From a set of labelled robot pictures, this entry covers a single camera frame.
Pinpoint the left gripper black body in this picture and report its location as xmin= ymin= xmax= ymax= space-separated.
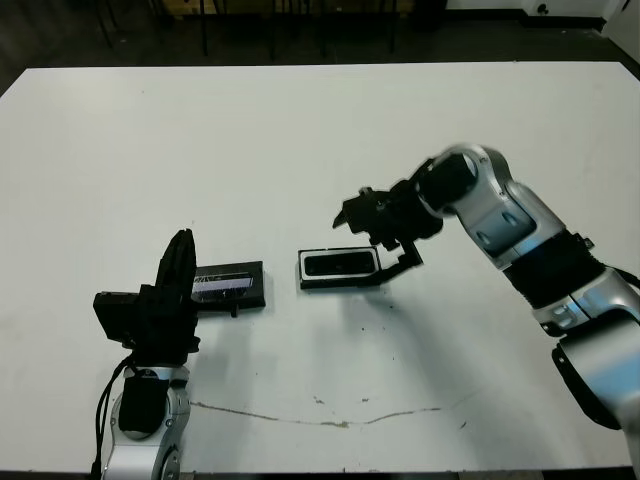
xmin=130 ymin=283 xmax=240 ymax=370

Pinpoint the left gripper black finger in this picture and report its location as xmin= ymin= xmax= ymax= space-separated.
xmin=153 ymin=228 xmax=189 ymax=304
xmin=164 ymin=228 xmax=199 ymax=304

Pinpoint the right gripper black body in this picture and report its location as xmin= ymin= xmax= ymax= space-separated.
xmin=369 ymin=177 xmax=444 ymax=269

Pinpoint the black box lid shiny print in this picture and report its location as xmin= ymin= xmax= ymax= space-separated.
xmin=192 ymin=259 xmax=268 ymax=311

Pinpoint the black box with white insert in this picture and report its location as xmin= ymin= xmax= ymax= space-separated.
xmin=298 ymin=246 xmax=384 ymax=292

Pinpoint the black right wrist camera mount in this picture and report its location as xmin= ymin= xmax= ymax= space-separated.
xmin=330 ymin=187 xmax=384 ymax=235

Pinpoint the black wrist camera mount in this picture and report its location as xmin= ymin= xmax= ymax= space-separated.
xmin=92 ymin=289 xmax=146 ymax=347
xmin=330 ymin=187 xmax=384 ymax=235

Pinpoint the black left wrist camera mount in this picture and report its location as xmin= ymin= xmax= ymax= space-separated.
xmin=92 ymin=289 xmax=146 ymax=347

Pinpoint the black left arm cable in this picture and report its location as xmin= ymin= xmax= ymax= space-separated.
xmin=89 ymin=357 xmax=137 ymax=475

